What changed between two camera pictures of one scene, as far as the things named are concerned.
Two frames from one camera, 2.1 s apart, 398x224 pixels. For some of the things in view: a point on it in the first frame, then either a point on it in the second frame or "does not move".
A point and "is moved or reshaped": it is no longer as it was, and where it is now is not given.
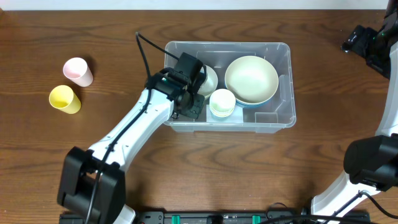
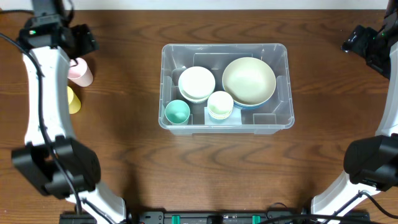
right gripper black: [369, 37] does not move
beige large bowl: [251, 79] does not move
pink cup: [77, 70] does not move
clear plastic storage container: [247, 86] does not move
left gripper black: [196, 112] → [91, 45]
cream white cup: [222, 102] is moved or reshaped
